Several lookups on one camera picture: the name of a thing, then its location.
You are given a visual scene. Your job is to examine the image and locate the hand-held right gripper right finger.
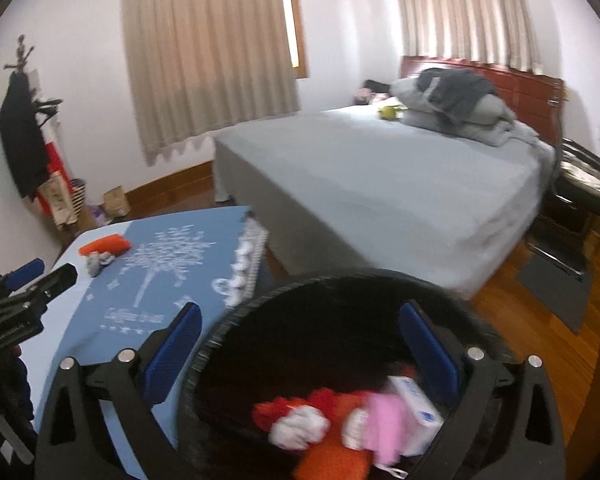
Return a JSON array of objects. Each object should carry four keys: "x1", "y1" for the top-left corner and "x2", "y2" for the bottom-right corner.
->
[{"x1": 399, "y1": 300, "x2": 567, "y2": 480}]

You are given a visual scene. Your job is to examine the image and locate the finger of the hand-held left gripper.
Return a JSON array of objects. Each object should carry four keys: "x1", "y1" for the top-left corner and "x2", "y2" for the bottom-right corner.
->
[
  {"x1": 7, "y1": 262, "x2": 79, "y2": 312},
  {"x1": 0, "y1": 258, "x2": 46, "y2": 294}
]

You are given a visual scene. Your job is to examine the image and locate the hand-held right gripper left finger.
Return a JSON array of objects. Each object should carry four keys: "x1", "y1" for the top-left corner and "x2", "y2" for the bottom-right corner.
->
[{"x1": 34, "y1": 301, "x2": 203, "y2": 480}]

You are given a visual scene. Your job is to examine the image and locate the white and pink carton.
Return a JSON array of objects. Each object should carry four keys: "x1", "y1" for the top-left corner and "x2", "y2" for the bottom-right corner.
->
[{"x1": 385, "y1": 375, "x2": 446, "y2": 457}]

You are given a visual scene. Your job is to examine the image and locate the pink cloth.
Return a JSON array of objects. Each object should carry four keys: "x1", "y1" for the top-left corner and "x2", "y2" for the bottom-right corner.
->
[{"x1": 367, "y1": 392, "x2": 411, "y2": 463}]

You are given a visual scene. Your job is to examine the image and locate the black trash bin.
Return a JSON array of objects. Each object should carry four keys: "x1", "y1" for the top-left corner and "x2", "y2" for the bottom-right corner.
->
[{"x1": 177, "y1": 267, "x2": 516, "y2": 480}]

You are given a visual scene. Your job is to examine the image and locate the red white-trimmed santa hat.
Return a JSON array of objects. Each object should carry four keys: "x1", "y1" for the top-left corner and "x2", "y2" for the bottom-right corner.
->
[{"x1": 252, "y1": 387, "x2": 332, "y2": 452}]

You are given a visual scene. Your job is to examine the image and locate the grey white small toy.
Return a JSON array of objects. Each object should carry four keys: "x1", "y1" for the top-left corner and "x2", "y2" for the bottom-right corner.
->
[{"x1": 82, "y1": 251, "x2": 117, "y2": 277}]

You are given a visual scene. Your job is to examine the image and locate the orange cloth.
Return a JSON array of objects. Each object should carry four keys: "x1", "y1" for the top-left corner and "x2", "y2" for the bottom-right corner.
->
[{"x1": 78, "y1": 233, "x2": 132, "y2": 257}]

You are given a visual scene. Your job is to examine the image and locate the cardboard box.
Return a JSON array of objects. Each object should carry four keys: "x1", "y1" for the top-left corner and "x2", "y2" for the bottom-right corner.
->
[{"x1": 75, "y1": 207, "x2": 99, "y2": 232}]

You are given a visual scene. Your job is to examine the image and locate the blue printed tablecloth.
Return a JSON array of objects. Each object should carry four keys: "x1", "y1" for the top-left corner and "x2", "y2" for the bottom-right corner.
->
[{"x1": 32, "y1": 204, "x2": 271, "y2": 480}]

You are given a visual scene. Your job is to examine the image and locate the beige printed tote bag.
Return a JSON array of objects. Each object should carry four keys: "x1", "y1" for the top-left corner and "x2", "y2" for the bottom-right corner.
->
[{"x1": 39, "y1": 170, "x2": 79, "y2": 229}]

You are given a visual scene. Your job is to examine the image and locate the black white striped bag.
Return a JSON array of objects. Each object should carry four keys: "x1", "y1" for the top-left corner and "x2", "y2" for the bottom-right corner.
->
[{"x1": 70, "y1": 178, "x2": 87, "y2": 212}]

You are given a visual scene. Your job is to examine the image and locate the brown paper bag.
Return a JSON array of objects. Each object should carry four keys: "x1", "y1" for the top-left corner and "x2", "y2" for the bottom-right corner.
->
[{"x1": 102, "y1": 186, "x2": 131, "y2": 219}]

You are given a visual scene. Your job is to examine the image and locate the red hanging garment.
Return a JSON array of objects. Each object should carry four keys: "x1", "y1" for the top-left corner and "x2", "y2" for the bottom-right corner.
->
[{"x1": 36, "y1": 140, "x2": 74, "y2": 214}]

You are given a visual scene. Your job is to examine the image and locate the black coat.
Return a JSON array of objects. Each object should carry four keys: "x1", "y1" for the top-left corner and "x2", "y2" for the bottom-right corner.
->
[{"x1": 0, "y1": 72, "x2": 52, "y2": 202}]

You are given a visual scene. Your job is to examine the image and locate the grey floor mat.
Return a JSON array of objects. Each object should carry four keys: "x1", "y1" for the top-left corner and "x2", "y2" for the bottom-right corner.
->
[{"x1": 516, "y1": 255, "x2": 594, "y2": 336}]

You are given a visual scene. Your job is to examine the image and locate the bed with grey sheet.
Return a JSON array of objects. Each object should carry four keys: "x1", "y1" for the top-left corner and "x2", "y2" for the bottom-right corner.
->
[{"x1": 212, "y1": 105, "x2": 557, "y2": 302}]

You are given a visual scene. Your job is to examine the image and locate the wooden coat rack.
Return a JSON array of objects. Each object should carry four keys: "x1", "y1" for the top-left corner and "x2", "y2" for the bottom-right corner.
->
[{"x1": 4, "y1": 35, "x2": 41, "y2": 79}]

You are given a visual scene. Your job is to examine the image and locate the black chair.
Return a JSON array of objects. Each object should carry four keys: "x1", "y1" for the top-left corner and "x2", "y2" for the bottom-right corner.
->
[{"x1": 525, "y1": 137, "x2": 600, "y2": 277}]

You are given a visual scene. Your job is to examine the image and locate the folded light grey blankets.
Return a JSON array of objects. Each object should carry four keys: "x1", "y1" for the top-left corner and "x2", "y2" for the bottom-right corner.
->
[{"x1": 390, "y1": 67, "x2": 539, "y2": 149}]

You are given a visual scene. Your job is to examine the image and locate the dark grey garment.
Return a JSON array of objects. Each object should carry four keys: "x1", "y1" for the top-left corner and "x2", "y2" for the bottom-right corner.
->
[{"x1": 417, "y1": 67, "x2": 499, "y2": 124}]

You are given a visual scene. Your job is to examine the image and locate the black pillow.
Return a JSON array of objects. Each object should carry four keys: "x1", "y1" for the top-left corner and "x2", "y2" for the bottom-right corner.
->
[{"x1": 362, "y1": 79, "x2": 397, "y2": 96}]

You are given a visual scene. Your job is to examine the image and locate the wide beige curtain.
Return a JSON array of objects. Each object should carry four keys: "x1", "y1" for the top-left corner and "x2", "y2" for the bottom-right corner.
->
[{"x1": 119, "y1": 0, "x2": 302, "y2": 167}]

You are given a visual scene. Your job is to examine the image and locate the red wooden headboard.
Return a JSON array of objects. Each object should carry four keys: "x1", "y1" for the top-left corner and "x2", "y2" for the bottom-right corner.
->
[{"x1": 399, "y1": 55, "x2": 566, "y2": 147}]

